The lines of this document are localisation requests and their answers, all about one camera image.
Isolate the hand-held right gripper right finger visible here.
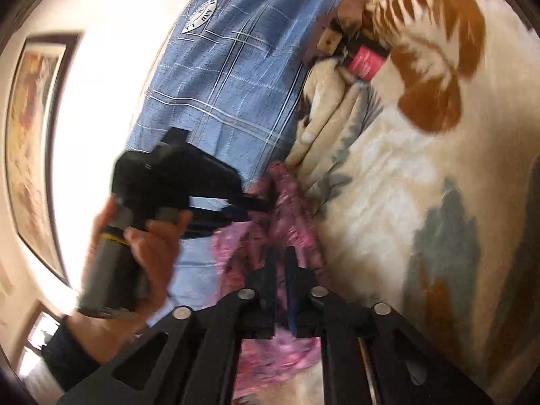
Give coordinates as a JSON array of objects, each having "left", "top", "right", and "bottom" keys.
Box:
[{"left": 286, "top": 247, "right": 494, "bottom": 405}]

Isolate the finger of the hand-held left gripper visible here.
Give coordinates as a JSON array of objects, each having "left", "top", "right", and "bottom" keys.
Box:
[
  {"left": 186, "top": 209, "right": 254, "bottom": 239},
  {"left": 190, "top": 192, "right": 273, "bottom": 214}
]

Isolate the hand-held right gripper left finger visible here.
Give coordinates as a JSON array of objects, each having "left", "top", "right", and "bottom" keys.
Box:
[{"left": 57, "top": 247, "right": 279, "bottom": 405}]

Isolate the purple floral shirt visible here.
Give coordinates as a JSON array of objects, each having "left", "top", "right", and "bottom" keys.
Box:
[{"left": 211, "top": 160, "right": 334, "bottom": 401}]

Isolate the person's left forearm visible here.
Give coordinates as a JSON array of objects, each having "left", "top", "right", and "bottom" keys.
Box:
[{"left": 40, "top": 316, "right": 140, "bottom": 393}]

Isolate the person's left hand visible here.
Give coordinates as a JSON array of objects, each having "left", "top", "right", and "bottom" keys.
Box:
[{"left": 63, "top": 199, "right": 192, "bottom": 366}]

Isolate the blue plaid pillow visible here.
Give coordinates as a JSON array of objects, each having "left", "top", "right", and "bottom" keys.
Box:
[{"left": 127, "top": 0, "right": 355, "bottom": 308}]

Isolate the cream floral blanket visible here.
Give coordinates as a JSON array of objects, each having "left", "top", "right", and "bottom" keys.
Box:
[{"left": 236, "top": 0, "right": 540, "bottom": 405}]

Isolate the brown cardboard tag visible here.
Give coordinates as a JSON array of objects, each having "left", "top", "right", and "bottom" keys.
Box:
[{"left": 316, "top": 25, "right": 344, "bottom": 57}]

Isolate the large framed wall picture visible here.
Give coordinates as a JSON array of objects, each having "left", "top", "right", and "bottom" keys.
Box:
[{"left": 4, "top": 31, "right": 83, "bottom": 285}]

